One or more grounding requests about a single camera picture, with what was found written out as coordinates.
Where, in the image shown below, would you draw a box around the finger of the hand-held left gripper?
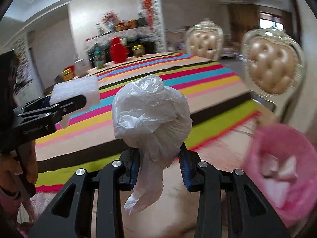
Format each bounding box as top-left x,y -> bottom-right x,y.
13,97 -> 60,113
17,94 -> 87,119

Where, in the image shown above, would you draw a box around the person's left forearm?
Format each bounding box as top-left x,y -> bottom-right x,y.
0,187 -> 35,238

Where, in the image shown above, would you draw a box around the beige tufted ornate chair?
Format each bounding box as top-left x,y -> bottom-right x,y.
186,20 -> 224,61
241,27 -> 306,127

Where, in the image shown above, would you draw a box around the pink flower bouquet vase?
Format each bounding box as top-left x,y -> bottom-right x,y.
101,10 -> 117,31

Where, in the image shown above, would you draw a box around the white container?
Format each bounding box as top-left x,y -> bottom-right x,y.
74,58 -> 88,77

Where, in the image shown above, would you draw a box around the green patterned bottle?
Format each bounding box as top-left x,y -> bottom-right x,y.
94,45 -> 106,69

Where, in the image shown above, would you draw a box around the person's left hand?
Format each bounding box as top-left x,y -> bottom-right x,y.
0,141 -> 37,194

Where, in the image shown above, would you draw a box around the brown curtain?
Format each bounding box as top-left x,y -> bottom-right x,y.
226,2 -> 293,45

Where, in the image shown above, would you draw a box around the white plastic bag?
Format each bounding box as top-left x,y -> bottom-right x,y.
111,74 -> 193,216

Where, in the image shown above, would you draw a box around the white carved wall screen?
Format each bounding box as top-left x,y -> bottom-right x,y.
12,32 -> 34,92

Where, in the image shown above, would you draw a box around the glass jar with yellow lid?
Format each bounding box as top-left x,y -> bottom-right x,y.
131,45 -> 144,58

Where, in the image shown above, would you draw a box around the yellow tin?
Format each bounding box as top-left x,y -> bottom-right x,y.
61,70 -> 75,81

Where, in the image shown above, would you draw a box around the white carved partition screen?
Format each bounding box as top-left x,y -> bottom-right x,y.
139,0 -> 166,52

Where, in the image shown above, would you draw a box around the dark bag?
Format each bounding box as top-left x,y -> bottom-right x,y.
137,13 -> 148,27

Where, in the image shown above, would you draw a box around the pale wrappers heap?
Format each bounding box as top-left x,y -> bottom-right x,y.
260,154 -> 299,209

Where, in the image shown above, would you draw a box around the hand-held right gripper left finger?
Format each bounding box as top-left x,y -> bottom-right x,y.
29,147 -> 140,238

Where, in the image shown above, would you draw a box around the red thermos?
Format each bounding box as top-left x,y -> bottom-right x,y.
109,37 -> 129,63

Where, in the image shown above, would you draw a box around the large white foam block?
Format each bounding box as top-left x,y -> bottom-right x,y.
50,76 -> 100,129

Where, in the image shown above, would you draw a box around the red hanging knot ornament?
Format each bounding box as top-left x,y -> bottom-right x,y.
142,0 -> 155,28

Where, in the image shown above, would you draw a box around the pink bin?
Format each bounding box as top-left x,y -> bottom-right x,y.
244,124 -> 317,228

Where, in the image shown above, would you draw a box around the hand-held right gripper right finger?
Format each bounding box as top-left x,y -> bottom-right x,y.
179,142 -> 290,238

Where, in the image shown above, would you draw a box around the floral lace runner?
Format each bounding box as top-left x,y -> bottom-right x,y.
85,26 -> 155,45

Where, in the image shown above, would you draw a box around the dark wooden sideboard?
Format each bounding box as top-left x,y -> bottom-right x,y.
87,37 -> 159,62

